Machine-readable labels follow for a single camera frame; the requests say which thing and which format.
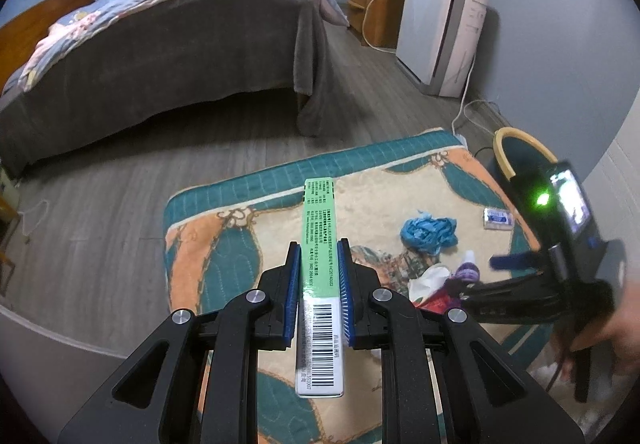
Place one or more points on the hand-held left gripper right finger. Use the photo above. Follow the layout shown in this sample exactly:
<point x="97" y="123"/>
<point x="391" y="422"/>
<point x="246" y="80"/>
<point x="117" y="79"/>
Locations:
<point x="345" y="294"/>

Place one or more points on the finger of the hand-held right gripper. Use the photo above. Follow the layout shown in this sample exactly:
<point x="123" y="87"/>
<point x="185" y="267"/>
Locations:
<point x="515" y="299"/>
<point x="515" y="262"/>

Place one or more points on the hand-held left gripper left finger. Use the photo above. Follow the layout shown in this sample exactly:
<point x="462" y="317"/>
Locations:
<point x="292" y="294"/>

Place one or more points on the purple spray bottle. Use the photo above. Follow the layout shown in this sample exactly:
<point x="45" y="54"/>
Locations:
<point x="469" y="269"/>

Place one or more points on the green white cardboard box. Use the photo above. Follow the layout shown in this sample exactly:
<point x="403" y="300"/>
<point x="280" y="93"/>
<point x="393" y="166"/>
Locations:
<point x="320" y="244"/>

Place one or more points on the person's right hand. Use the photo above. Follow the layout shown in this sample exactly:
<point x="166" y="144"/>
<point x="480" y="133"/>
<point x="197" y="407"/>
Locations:
<point x="622" y="329"/>

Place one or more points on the small white blue packet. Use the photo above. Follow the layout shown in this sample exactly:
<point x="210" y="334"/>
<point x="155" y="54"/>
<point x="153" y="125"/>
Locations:
<point x="497" y="219"/>

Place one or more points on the teal orange quilted mat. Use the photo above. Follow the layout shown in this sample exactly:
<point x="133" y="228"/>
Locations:
<point x="280" y="234"/>

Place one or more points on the red wrapper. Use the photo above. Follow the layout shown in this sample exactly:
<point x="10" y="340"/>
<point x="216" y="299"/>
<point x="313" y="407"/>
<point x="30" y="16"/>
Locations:
<point x="440" y="300"/>

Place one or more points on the crumpled blue plastic cover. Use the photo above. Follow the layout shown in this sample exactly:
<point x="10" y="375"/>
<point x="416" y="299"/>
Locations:
<point x="427" y="231"/>

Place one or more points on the white power strip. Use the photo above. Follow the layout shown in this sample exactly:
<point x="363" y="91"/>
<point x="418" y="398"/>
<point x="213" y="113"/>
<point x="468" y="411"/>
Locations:
<point x="459" y="138"/>

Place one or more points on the white air purifier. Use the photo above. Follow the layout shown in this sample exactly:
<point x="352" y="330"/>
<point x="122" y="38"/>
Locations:
<point x="425" y="24"/>

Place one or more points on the bed with grey blanket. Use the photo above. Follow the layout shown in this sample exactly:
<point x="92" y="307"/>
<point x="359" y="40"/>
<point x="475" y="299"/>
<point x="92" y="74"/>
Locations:
<point x="175" y="49"/>

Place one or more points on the wooden nightstand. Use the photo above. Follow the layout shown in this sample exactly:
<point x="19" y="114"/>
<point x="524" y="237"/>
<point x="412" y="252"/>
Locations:
<point x="385" y="9"/>

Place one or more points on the wooden headboard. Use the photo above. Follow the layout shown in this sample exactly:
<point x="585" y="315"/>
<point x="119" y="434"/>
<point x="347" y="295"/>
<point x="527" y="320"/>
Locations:
<point x="30" y="19"/>

